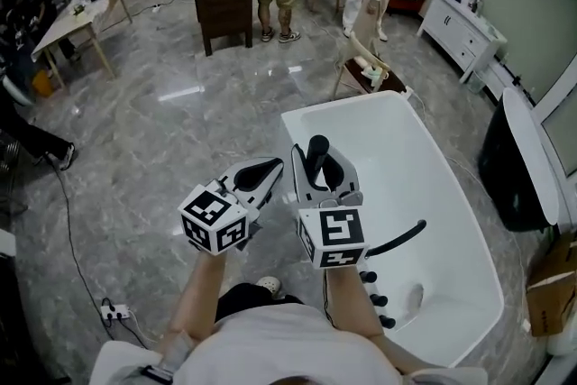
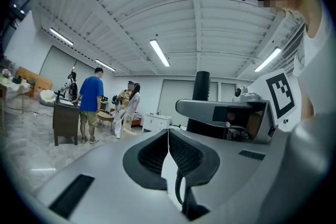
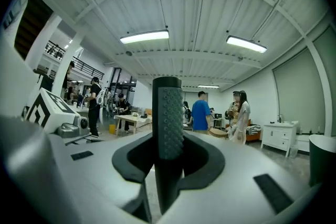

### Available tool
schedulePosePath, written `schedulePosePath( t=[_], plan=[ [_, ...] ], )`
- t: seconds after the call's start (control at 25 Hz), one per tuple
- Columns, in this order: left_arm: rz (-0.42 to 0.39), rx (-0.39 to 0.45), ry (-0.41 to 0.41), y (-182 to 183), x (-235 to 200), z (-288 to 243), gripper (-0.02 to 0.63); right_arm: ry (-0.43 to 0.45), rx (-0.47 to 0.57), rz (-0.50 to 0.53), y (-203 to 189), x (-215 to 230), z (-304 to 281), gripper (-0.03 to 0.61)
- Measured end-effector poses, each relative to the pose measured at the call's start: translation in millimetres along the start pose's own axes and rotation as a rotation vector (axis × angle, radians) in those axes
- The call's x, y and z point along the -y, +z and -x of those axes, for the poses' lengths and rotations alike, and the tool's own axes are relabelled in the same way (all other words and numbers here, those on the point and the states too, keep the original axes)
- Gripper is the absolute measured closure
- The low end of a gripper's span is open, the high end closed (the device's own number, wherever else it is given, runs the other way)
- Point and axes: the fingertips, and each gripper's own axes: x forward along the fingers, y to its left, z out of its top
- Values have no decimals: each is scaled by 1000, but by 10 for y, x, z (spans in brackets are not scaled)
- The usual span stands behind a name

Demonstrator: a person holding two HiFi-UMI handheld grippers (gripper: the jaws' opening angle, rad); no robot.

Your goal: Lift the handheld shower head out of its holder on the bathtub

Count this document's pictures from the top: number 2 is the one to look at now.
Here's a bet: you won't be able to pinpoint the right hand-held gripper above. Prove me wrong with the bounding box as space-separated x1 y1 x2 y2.
175 68 299 145

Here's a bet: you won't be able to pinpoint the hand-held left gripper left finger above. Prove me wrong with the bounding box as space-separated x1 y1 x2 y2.
36 129 182 224

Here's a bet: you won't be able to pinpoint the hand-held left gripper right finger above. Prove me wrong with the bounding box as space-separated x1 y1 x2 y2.
169 113 333 224

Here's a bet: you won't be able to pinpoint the person's right forearm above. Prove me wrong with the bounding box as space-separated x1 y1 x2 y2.
301 90 315 120

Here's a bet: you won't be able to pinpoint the white drawer cabinet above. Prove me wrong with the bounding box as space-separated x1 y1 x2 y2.
142 112 173 134

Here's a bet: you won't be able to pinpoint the round wooden side table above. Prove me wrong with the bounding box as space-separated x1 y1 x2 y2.
97 111 116 131

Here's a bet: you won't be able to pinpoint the dark wooden vanity cabinet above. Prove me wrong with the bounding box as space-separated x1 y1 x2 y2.
53 98 80 146

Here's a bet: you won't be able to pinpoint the ceiling tube light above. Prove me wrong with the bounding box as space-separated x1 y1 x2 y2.
254 47 282 73
49 27 74 47
94 59 117 72
149 38 171 68

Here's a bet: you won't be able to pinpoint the black vanity faucet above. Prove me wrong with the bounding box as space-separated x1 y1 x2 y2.
54 89 65 103

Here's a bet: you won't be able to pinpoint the white beanbag cushion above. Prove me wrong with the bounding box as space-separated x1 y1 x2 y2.
39 89 57 107

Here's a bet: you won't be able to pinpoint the ceiling air vent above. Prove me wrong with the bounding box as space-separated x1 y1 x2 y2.
280 23 305 74

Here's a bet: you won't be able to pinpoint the person's light shirt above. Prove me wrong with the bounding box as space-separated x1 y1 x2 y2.
292 7 333 124

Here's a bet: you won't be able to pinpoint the flower vase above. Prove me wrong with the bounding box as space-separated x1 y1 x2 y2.
1 68 13 82

